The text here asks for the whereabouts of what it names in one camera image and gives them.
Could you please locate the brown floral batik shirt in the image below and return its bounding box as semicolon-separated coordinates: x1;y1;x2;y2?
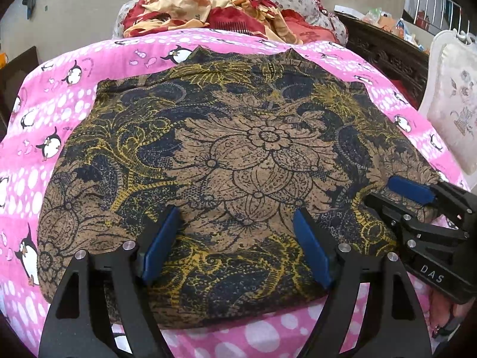
37;48;439;328

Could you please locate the right hand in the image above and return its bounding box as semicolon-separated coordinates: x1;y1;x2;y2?
429;289;476;342

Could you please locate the white floral upholstered chair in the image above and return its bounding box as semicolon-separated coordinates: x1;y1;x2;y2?
419;30;476;189

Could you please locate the dark carved wooden headboard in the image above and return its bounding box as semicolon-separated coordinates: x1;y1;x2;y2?
337;13;428;109

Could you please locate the clutter on bedside shelf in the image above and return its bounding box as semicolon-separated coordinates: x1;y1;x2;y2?
334;5;426;51

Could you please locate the metal stair railing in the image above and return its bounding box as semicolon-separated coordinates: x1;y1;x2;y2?
408;0;471;35

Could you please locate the pink penguin bed sheet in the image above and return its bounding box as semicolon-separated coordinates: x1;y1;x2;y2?
1;29;467;357

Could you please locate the dark wooden footboard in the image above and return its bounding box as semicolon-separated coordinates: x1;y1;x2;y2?
1;46;39;139

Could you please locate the red and cream floral blanket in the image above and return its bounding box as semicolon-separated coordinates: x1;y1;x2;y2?
122;0;340;44

